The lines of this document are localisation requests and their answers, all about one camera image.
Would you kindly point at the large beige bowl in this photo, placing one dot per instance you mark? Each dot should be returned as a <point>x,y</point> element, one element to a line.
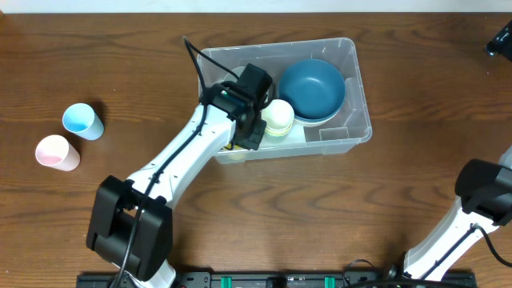
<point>312,122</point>

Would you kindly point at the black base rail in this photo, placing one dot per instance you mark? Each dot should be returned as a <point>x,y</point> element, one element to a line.
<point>205,279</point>

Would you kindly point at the clear plastic storage container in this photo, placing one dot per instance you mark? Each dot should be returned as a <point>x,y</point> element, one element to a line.
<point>351,125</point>

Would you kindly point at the cream white cup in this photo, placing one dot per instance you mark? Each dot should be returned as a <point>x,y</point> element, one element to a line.
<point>278,115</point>

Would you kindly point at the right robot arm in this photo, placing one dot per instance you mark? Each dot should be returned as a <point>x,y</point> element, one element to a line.
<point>482,204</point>

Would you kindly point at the mint green cup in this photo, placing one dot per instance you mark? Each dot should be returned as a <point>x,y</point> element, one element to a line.
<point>270,134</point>

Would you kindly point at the light blue cup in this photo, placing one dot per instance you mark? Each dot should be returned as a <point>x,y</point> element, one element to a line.
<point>81,120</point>

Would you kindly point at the grey small bowl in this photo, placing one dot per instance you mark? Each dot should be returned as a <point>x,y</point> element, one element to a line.
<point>234,74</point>

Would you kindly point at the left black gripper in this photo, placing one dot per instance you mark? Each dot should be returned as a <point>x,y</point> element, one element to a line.
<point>253,136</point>

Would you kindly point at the pink cup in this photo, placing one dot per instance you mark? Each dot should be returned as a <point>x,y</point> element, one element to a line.
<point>54,151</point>

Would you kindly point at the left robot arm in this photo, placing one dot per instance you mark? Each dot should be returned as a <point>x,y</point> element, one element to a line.
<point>131,225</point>

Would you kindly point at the yellow cup front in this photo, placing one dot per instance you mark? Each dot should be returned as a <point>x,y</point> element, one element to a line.
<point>287,129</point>

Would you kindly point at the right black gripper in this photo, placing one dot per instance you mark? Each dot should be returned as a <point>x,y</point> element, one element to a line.
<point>498,46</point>

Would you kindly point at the dark blue bowl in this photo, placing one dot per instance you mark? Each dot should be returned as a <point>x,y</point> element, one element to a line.
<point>314,107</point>
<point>312,76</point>

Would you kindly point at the yellow cup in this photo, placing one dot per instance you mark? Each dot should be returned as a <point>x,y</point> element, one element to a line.
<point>287,129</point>
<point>233,152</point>

